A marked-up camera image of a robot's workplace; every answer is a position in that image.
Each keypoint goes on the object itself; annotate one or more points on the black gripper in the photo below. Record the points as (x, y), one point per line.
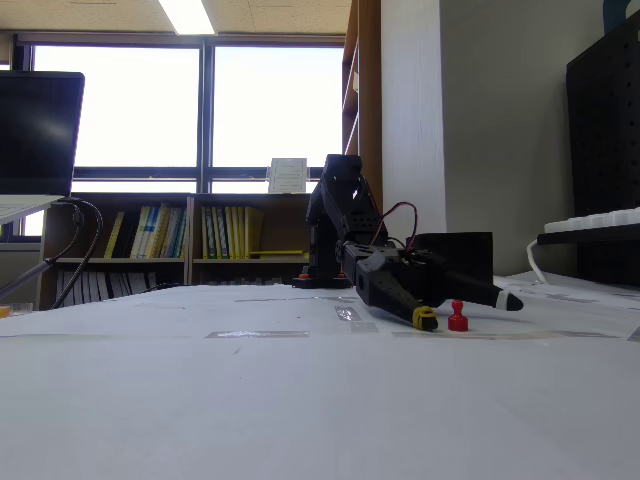
(400, 281)

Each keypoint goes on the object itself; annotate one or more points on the small red round object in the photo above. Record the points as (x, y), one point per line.
(457, 320)

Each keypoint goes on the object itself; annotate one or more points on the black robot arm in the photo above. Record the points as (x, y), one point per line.
(340, 210)

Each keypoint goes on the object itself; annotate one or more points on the black square container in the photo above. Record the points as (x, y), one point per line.
(470, 255)

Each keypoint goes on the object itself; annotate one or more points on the clear tape strip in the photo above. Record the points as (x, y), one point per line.
(257, 334)
(347, 313)

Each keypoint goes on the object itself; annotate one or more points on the white power strip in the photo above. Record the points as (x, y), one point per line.
(590, 220)

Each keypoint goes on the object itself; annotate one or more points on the white paper table cover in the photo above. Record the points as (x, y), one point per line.
(300, 400)

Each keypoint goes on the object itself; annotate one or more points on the flat yellow folder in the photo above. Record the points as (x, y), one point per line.
(275, 254)

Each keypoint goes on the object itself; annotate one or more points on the tall wooden bookshelf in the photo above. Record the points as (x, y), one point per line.
(370, 125)

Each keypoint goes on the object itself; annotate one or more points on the framed paper sign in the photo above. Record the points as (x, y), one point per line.
(287, 175)

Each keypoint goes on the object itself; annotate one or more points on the yellow binder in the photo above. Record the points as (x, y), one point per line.
(205, 232)
(235, 232)
(212, 232)
(220, 232)
(242, 232)
(228, 232)

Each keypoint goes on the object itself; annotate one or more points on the low wooden bookshelf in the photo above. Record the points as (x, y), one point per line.
(250, 200)
(115, 260)

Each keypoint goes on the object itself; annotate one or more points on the black pegboard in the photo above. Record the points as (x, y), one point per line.
(605, 125)

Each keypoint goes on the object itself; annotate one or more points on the white teal book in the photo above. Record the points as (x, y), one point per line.
(173, 235)

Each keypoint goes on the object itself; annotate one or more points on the tall yellow book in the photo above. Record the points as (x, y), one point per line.
(161, 230)

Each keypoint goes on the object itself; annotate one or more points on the white blue book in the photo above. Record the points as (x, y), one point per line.
(151, 232)

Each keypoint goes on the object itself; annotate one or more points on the white yellow book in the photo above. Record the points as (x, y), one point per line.
(141, 232)

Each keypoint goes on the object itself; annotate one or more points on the dark blue object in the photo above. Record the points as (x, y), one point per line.
(617, 15)

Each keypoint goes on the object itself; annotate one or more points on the slanted yellow book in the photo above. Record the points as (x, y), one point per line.
(114, 235)

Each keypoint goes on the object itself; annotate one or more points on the ceiling light panel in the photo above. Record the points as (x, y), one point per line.
(187, 15)

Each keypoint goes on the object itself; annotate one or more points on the gray gooseneck rod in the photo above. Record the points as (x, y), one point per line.
(25, 277)

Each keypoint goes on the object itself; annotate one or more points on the black laptop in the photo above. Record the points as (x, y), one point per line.
(35, 130)

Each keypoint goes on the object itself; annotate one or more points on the dark window frame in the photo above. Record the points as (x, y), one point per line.
(207, 100)

